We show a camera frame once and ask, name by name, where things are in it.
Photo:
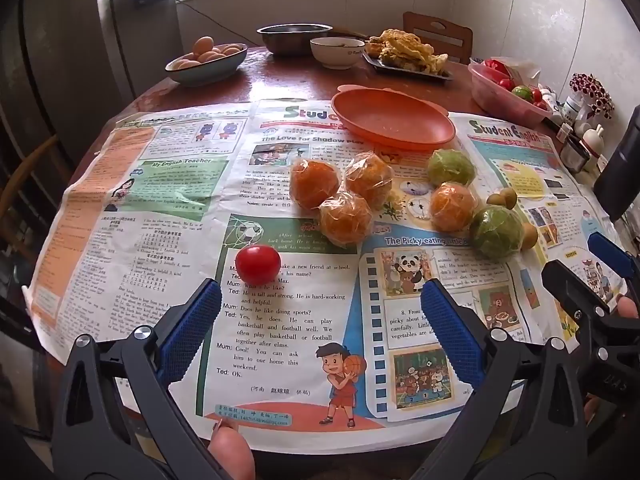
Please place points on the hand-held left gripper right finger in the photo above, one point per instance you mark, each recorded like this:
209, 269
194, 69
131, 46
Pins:
452, 330

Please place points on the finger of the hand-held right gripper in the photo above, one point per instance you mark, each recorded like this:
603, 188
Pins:
610, 255
565, 285

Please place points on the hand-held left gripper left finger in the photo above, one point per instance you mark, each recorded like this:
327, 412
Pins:
192, 320

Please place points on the small brown longan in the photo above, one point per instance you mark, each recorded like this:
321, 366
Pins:
494, 199
510, 196
530, 236

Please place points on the plastic-wrapped green citrus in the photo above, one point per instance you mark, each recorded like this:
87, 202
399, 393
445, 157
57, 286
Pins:
497, 232
450, 167

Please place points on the single red tomato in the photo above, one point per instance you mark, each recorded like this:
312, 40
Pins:
257, 264

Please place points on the plastic-wrapped peeled orange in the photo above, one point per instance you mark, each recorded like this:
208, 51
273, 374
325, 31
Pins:
452, 206
345, 220
368, 178
315, 183

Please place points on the orange plastic plate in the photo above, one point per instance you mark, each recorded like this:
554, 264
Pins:
390, 120

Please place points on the person's left hand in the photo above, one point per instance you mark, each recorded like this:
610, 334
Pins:
230, 452

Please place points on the white rabbit-shaped bottle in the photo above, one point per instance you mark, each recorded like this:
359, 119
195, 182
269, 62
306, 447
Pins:
595, 140

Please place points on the steel jar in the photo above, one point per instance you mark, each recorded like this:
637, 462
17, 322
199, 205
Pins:
572, 152

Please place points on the small white bottle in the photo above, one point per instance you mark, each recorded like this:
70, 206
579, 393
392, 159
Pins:
565, 133

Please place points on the colourful children's newspaper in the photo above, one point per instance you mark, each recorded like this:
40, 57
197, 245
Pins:
200, 240
545, 170

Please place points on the white bottle with green label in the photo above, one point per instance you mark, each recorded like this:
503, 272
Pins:
572, 107

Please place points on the pile of cherry tomatoes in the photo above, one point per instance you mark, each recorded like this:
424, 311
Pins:
537, 98

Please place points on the green tomato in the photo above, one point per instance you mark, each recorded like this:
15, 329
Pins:
520, 92

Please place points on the red and white plastic bag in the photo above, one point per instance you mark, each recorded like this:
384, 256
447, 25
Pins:
522, 67

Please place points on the pink plastic basin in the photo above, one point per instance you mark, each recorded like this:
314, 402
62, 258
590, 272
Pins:
495, 100

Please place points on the slatted wooden chair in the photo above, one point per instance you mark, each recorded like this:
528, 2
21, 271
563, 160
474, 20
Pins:
460, 45

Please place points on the black baking tray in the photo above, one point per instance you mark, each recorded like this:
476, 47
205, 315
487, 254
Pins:
435, 76

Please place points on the curved wooden armchair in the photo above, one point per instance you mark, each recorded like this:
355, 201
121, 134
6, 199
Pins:
35, 165

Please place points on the pile of fried food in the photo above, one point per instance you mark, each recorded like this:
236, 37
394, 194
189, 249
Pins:
405, 50

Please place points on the blue ceramic egg bowl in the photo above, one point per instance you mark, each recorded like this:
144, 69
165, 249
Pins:
210, 74

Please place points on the pile of brown eggs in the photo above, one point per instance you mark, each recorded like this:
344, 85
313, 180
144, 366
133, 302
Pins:
205, 47

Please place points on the silver refrigerator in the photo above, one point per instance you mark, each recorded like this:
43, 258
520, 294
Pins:
140, 45

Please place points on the dark grey refrigerator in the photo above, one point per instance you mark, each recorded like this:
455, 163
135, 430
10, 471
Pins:
55, 60

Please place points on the stainless steel bowl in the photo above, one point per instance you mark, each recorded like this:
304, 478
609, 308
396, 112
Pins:
292, 42

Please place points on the white ceramic bowl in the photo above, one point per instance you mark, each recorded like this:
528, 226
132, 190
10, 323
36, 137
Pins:
335, 57

